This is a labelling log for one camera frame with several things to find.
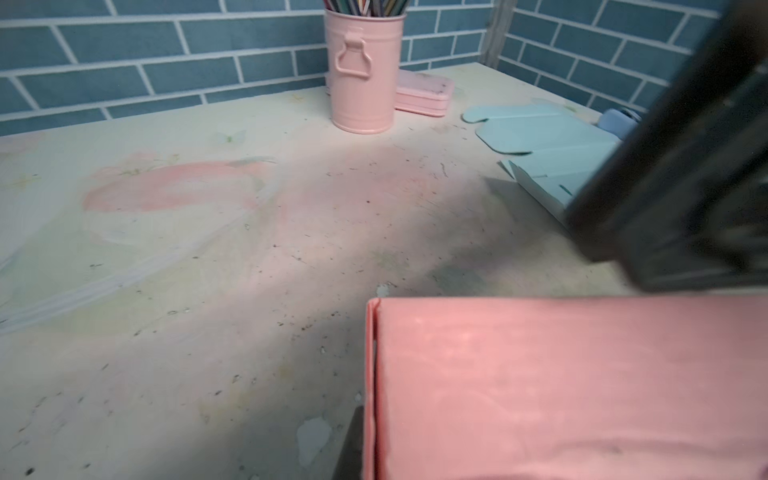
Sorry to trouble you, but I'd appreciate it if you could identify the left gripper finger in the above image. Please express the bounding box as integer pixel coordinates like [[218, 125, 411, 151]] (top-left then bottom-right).
[[331, 406, 364, 480]]

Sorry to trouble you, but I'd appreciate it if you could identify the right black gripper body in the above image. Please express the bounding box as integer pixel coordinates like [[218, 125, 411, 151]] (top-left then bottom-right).
[[564, 1, 767, 292]]

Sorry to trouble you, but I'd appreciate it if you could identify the pink paper box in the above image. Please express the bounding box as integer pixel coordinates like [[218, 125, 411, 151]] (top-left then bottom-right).
[[362, 295, 767, 479]]

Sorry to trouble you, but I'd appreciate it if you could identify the light blue flat paper box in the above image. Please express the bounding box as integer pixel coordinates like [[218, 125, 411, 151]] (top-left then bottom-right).
[[462, 103, 620, 223]]

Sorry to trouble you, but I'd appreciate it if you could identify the small blue clip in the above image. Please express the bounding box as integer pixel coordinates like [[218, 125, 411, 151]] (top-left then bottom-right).
[[597, 108, 641, 140]]

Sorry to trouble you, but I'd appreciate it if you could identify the pink pencil case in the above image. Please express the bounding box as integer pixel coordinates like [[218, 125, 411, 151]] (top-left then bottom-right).
[[394, 70, 455, 118]]

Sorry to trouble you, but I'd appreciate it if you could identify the pink metal pencil cup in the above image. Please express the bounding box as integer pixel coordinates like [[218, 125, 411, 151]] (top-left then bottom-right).
[[324, 11, 405, 134]]

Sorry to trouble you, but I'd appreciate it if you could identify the coloured pencils bundle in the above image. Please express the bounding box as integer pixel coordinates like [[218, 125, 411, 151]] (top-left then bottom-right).
[[323, 0, 411, 18]]

